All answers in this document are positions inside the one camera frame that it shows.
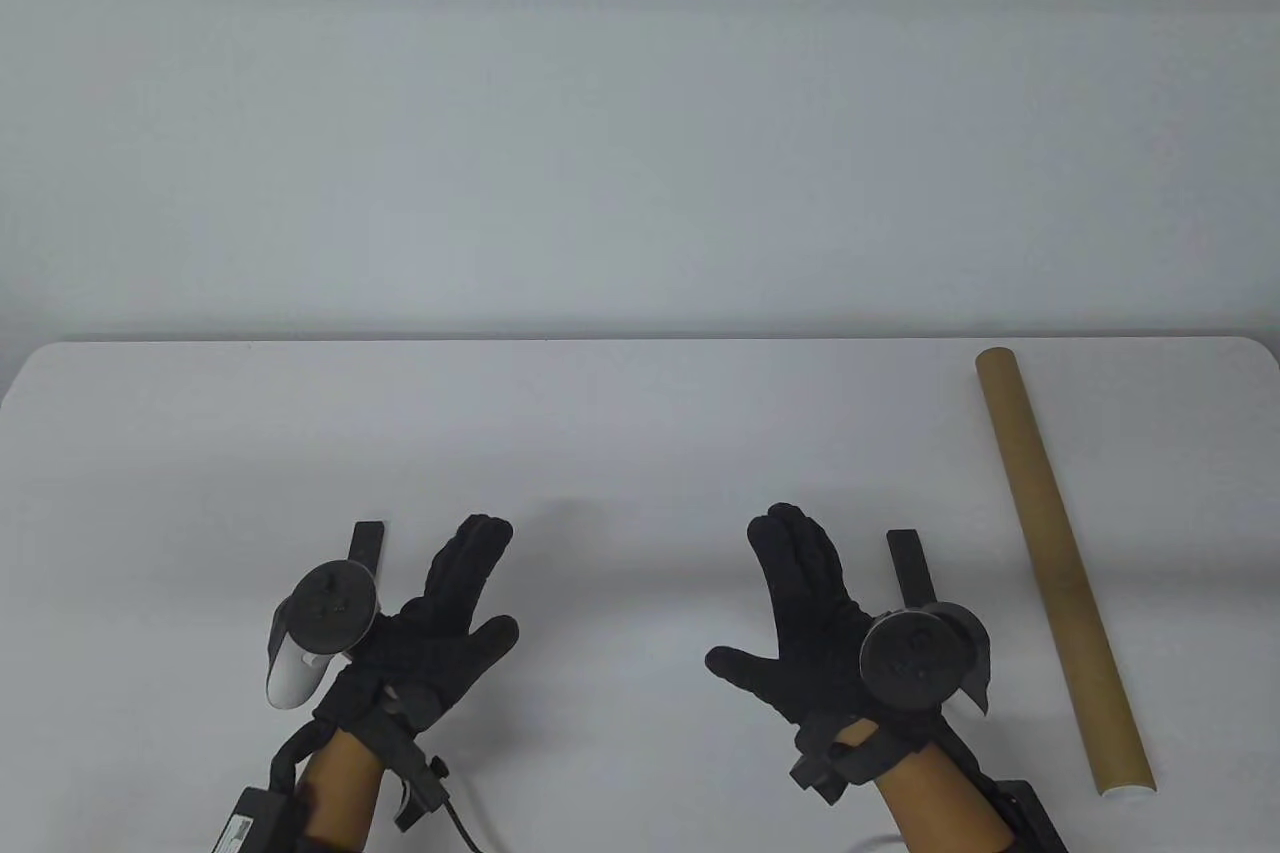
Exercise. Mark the person's right hand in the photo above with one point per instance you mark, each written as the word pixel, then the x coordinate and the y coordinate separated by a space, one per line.
pixel 810 633

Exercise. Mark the person's left hand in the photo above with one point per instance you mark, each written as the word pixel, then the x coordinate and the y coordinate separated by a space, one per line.
pixel 440 623

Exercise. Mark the black bar paperweight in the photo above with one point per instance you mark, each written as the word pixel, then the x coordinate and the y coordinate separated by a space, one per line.
pixel 910 573
pixel 365 543

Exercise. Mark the brown cardboard mailing tube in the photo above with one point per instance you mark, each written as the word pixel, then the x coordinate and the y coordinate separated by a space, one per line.
pixel 1060 563

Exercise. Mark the person's right forearm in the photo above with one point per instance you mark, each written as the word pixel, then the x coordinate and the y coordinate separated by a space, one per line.
pixel 940 798

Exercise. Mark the person's left forearm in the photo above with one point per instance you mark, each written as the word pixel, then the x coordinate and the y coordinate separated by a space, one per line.
pixel 340 788

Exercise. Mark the white plastic tube cap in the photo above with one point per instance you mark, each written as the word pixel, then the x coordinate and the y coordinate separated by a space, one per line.
pixel 1130 790

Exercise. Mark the grey white right controller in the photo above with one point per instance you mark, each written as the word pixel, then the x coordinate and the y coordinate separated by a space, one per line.
pixel 920 658

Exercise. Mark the grey white controller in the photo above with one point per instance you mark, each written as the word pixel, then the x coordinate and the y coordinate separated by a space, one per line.
pixel 920 658
pixel 320 628

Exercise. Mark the grey white left controller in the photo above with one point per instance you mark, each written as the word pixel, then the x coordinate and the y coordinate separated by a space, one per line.
pixel 320 628

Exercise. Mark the black labelled wrist camera box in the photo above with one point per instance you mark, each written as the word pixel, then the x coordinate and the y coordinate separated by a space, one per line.
pixel 255 818

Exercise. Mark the black plain wrist camera box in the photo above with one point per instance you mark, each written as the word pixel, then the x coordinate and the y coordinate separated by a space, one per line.
pixel 1035 818

